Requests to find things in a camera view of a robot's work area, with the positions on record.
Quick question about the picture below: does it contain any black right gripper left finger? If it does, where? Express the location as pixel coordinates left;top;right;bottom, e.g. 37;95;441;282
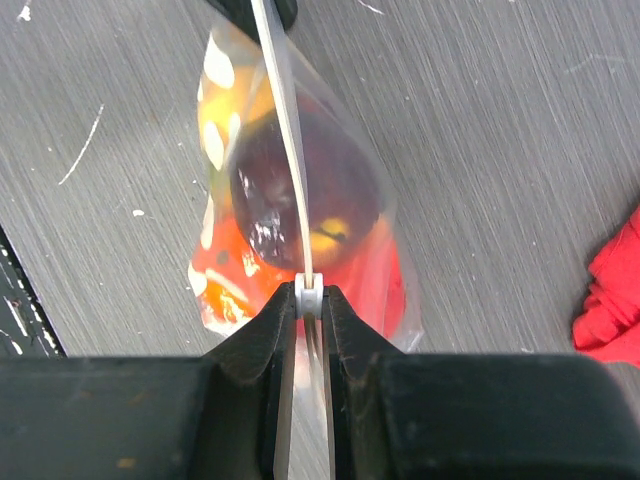
202;282;296;479

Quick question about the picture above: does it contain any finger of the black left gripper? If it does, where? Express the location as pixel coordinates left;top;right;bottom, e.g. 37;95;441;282
207;0;298;40

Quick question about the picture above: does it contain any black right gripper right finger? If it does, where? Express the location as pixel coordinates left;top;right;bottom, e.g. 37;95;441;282
322;286;401;479

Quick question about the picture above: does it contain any orange fruit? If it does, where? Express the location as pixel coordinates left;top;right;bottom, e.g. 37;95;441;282
188;215;294;336

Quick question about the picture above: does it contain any yellow lemon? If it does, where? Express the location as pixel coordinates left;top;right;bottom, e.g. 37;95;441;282
197;66;275;146

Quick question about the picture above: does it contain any dark red apple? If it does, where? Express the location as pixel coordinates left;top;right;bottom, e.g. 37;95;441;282
229;97;384;274

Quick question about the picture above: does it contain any clear dotted zip bag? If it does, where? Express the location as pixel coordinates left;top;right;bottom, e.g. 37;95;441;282
201;1;424;479

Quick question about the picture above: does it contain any red cloth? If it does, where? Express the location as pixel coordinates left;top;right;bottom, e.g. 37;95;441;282
572;211;639;367

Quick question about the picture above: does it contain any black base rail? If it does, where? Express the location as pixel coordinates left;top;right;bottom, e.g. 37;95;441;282
0;230;66;359

